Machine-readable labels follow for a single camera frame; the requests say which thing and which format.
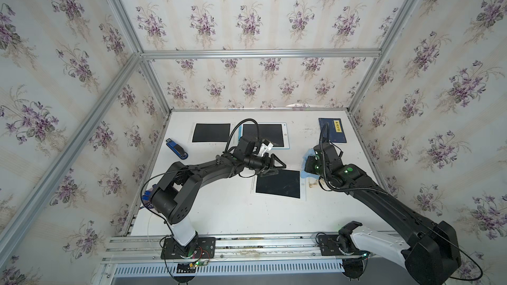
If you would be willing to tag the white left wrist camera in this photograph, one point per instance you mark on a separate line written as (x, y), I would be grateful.
(265, 147)

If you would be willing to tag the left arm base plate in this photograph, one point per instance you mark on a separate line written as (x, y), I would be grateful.
(198, 248)

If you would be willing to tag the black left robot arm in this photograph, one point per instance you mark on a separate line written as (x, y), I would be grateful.
(173, 196)

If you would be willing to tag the aluminium mounting rail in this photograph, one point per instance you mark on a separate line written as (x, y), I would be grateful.
(257, 247)

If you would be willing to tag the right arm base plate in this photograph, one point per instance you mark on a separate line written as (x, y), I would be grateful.
(332, 245)

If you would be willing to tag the dark blue book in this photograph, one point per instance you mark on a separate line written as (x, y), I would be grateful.
(334, 132)

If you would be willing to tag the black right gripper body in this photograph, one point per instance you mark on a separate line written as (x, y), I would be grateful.
(313, 166)

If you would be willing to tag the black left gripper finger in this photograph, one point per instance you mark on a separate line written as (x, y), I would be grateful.
(276, 162)
(268, 172)

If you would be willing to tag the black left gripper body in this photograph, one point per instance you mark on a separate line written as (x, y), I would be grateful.
(256, 163)

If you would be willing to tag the pink pen cup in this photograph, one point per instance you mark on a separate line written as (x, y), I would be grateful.
(145, 200)

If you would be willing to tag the white vented cable duct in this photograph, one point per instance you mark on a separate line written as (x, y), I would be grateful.
(225, 268)

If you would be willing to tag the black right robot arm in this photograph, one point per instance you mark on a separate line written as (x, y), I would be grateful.
(428, 251)

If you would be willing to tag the blue framed drawing tablet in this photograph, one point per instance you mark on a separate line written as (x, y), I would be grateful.
(276, 133)

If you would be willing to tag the white drawing tablet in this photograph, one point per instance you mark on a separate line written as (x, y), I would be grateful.
(210, 133)
(286, 184)

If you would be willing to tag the small green circuit board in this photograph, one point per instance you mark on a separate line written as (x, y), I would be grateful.
(194, 264)

